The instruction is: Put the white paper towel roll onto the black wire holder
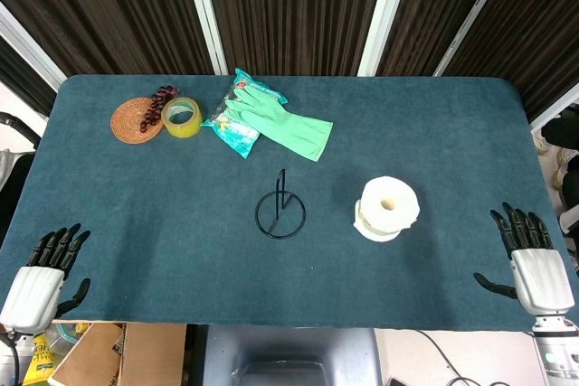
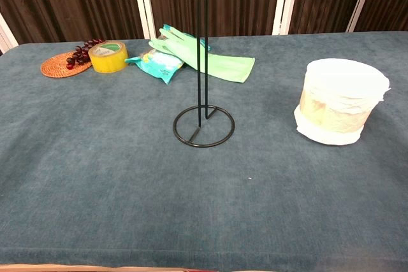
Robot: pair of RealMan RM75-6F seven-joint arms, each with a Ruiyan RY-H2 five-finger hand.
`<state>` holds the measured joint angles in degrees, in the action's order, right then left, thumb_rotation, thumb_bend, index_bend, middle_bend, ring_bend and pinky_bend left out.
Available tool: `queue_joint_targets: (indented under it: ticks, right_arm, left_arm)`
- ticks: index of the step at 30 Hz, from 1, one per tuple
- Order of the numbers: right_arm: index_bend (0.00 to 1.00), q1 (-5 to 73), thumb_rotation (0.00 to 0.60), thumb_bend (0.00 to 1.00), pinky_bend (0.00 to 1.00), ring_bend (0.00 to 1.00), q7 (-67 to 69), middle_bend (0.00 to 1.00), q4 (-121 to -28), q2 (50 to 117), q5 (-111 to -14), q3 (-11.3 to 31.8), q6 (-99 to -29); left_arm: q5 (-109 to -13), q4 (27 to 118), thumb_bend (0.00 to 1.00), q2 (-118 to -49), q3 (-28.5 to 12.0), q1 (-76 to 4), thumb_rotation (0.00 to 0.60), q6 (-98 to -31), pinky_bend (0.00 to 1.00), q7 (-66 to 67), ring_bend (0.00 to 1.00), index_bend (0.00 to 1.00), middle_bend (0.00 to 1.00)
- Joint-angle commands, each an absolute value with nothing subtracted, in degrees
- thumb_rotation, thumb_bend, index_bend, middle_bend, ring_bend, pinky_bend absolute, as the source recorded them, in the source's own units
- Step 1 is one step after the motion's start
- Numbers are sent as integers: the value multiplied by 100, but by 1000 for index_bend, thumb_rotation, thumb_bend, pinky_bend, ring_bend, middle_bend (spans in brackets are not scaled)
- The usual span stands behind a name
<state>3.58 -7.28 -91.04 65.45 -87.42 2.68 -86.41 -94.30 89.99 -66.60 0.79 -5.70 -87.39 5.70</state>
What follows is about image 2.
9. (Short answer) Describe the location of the white paper towel roll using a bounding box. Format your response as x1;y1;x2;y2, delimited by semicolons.
293;59;391;146

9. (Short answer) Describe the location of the yellow packing tape roll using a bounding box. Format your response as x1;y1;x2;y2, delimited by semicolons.
87;40;129;75

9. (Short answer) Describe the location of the green rubber glove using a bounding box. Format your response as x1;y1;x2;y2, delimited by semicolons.
148;27;256;84

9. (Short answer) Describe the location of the teal wet wipes pack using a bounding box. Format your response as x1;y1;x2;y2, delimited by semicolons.
124;24;212;85

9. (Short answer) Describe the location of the blue-grey velvet tablecloth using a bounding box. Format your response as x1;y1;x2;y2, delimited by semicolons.
0;31;408;272

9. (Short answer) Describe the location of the white-framed brown folding screen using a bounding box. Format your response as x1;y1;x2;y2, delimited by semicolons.
0;0;408;55

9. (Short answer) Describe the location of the dark red grape bunch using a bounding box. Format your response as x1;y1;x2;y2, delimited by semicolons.
66;39;106;70

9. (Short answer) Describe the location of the round woven rattan coaster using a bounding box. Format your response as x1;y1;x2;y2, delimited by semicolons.
40;50;93;78

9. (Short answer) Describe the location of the black wire paper towel holder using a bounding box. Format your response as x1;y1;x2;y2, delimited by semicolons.
173;0;236;148

